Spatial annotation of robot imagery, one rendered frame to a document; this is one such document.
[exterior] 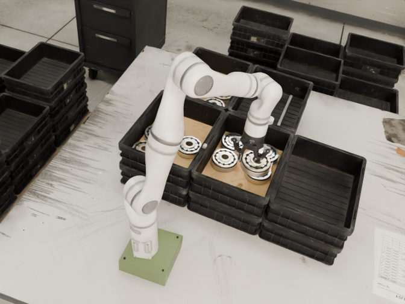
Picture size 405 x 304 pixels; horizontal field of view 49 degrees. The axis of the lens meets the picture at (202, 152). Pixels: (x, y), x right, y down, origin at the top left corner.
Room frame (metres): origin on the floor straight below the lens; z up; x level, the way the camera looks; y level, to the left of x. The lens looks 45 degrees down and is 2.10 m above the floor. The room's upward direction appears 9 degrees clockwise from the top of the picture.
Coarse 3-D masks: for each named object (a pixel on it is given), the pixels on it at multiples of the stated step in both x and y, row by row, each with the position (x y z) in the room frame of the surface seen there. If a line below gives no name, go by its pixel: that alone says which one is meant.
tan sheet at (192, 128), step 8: (184, 120) 1.47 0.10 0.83; (192, 120) 1.48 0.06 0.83; (184, 128) 1.41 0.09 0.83; (192, 128) 1.42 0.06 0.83; (200, 128) 1.43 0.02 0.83; (208, 128) 1.44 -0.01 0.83; (144, 136) 1.33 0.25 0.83; (200, 136) 1.38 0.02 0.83; (176, 160) 1.22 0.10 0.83; (184, 160) 1.22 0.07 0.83
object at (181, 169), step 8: (160, 96) 1.49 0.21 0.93; (152, 104) 1.42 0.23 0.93; (208, 104) 1.48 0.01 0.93; (144, 112) 1.36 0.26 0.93; (224, 112) 1.44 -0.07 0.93; (216, 120) 1.38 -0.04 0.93; (120, 144) 1.16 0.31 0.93; (128, 152) 1.14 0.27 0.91; (136, 152) 1.13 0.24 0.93; (144, 152) 1.14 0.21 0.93; (200, 152) 1.18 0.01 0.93; (192, 160) 1.13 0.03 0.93; (176, 168) 1.09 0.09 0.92; (184, 168) 1.09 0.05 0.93
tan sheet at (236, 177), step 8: (280, 152) 1.36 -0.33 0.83; (208, 168) 1.20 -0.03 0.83; (240, 168) 1.23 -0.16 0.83; (272, 168) 1.25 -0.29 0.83; (216, 176) 1.17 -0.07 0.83; (224, 176) 1.17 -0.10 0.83; (232, 176) 1.18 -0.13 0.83; (240, 176) 1.19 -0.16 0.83; (272, 176) 1.21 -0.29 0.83; (232, 184) 1.14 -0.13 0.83; (240, 184) 1.14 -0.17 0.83; (248, 184) 1.15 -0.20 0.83; (264, 184) 1.16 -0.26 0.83; (256, 192) 1.11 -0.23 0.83; (264, 192) 1.12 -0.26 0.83
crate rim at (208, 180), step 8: (232, 112) 1.45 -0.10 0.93; (224, 120) 1.39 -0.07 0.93; (216, 128) 1.33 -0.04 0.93; (272, 128) 1.39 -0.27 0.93; (280, 128) 1.39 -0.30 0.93; (208, 144) 1.23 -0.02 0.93; (288, 144) 1.32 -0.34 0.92; (200, 160) 1.14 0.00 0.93; (280, 160) 1.20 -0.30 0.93; (192, 168) 1.09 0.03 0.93; (280, 168) 1.16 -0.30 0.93; (192, 176) 1.07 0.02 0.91; (200, 176) 1.06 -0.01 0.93; (208, 176) 1.07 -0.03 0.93; (216, 184) 1.04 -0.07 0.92; (224, 184) 1.04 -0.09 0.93; (272, 184) 1.09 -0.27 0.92; (232, 192) 1.03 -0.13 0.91; (240, 192) 1.02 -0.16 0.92; (248, 192) 1.02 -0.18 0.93; (256, 200) 1.00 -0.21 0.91; (264, 200) 1.00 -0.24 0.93
